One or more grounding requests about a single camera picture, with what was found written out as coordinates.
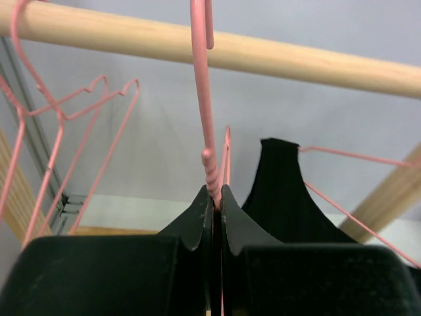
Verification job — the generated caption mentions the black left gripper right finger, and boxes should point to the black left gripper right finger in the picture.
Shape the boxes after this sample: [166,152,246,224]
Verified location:
[221,186,420,315]

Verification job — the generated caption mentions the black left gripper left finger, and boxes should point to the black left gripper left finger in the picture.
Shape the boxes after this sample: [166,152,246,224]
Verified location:
[1,188,212,315]

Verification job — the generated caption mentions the pink hanger of grey top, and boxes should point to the pink hanger of grey top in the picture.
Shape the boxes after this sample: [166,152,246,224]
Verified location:
[189,0,232,316]

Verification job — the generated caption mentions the pink hanger of red top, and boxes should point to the pink hanger of red top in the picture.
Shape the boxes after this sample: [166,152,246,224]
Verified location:
[1,1,114,248]

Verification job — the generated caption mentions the pink hanger of white top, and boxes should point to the pink hanger of white top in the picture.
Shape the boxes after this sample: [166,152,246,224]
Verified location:
[1,75,140,239]

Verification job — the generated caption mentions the black tank top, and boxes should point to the black tank top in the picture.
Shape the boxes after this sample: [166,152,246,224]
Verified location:
[242,138,357,244]

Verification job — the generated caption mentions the pink hanger of black top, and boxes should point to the pink hanger of black top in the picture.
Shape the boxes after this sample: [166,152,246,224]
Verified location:
[299,146,420,267]

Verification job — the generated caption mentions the wooden clothes rack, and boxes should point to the wooden clothes rack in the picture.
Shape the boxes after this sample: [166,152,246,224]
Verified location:
[0,0,421,244]

